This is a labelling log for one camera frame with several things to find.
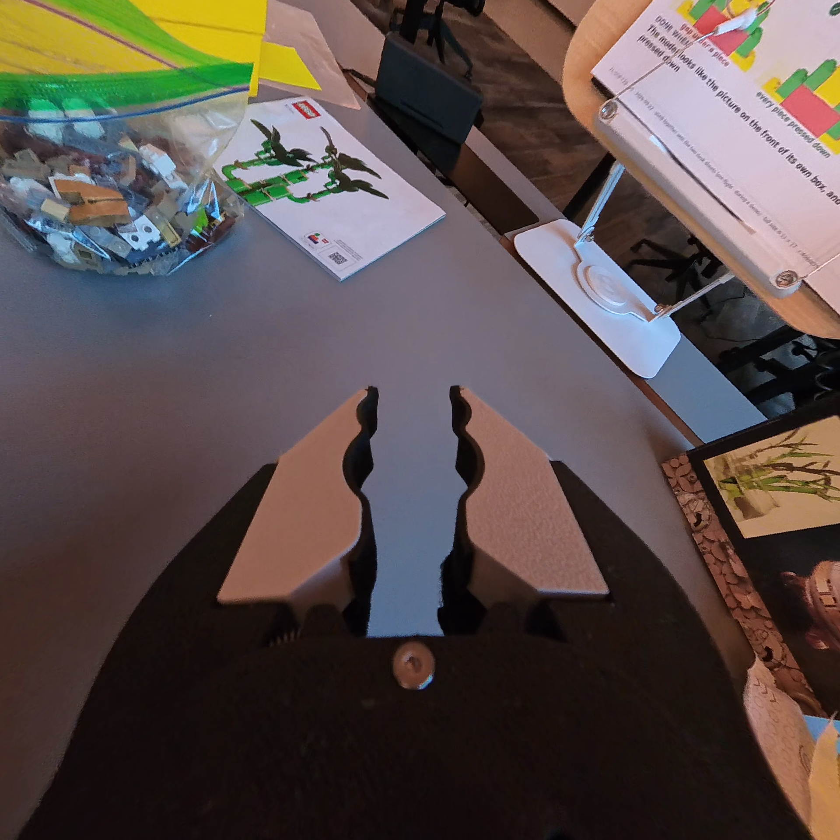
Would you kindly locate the yellow plastic bin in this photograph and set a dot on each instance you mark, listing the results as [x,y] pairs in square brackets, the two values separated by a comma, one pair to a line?
[210,26]

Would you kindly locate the black device with green lights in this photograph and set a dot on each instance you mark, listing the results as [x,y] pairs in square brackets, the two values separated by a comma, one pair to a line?
[426,85]

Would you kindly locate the wooden board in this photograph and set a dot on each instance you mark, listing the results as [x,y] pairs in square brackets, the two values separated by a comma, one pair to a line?
[584,65]

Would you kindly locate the black toy set box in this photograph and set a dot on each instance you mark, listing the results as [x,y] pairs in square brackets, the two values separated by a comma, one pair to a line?
[774,558]

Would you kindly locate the clear zip bag green seal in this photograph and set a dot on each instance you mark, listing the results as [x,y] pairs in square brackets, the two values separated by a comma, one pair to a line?
[131,79]

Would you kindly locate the clear plastic sheet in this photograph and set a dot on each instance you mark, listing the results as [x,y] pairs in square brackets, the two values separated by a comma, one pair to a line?
[315,39]

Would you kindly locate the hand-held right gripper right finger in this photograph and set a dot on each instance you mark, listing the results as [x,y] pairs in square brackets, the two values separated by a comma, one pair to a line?
[531,531]

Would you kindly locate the pile of mixed toy bricks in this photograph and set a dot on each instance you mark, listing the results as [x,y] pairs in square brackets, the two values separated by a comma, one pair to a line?
[118,210]

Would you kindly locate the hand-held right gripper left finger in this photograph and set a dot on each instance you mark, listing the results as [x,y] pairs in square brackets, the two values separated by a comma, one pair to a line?
[295,531]

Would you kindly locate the yellow sticky note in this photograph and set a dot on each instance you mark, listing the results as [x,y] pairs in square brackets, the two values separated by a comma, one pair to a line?
[285,65]

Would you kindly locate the toy instruction booklet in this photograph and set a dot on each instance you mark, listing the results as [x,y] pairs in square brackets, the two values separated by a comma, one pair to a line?
[407,210]

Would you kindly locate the black office chair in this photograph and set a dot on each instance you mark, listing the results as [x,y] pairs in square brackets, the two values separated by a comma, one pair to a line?
[439,26]
[676,269]

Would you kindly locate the grey desk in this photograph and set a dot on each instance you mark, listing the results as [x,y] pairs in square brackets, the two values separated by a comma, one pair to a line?
[492,341]

